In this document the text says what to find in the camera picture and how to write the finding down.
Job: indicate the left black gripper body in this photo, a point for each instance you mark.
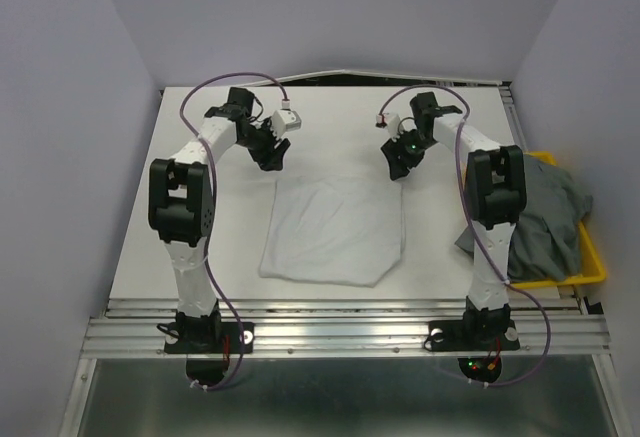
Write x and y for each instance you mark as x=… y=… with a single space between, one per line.
x=259 y=140

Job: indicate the yellow plastic bin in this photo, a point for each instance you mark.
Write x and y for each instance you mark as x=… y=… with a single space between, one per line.
x=592 y=257

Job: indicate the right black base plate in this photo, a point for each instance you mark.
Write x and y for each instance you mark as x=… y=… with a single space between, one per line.
x=480 y=347

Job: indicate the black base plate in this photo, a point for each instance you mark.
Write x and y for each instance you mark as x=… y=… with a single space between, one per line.
x=480 y=347
x=212 y=360

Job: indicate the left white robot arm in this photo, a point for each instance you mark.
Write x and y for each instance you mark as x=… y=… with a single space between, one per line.
x=182 y=197

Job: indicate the white skirt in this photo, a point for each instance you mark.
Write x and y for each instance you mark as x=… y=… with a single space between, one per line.
x=334 y=230

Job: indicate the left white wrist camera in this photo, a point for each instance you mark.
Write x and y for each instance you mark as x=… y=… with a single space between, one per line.
x=283 y=121

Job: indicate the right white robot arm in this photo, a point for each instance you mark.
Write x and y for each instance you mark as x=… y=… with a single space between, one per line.
x=447 y=126

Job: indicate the grey skirt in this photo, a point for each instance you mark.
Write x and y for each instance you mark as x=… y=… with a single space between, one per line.
x=545 y=244

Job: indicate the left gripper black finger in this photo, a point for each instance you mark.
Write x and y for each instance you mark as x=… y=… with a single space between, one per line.
x=280 y=151
x=271 y=161

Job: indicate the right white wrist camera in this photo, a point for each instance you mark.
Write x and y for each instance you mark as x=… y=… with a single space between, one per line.
x=392 y=122

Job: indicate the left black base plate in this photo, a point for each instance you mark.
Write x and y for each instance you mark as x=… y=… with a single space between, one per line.
x=212 y=360

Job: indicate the aluminium rail frame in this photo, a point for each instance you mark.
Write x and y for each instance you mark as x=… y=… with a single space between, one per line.
x=334 y=360

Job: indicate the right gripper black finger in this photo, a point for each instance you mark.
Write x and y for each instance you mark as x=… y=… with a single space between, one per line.
x=407 y=163
x=395 y=167

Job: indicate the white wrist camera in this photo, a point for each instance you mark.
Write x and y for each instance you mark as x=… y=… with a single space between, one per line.
x=392 y=122
x=283 y=121

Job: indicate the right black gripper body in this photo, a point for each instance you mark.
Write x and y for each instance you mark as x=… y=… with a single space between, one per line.
x=412 y=141

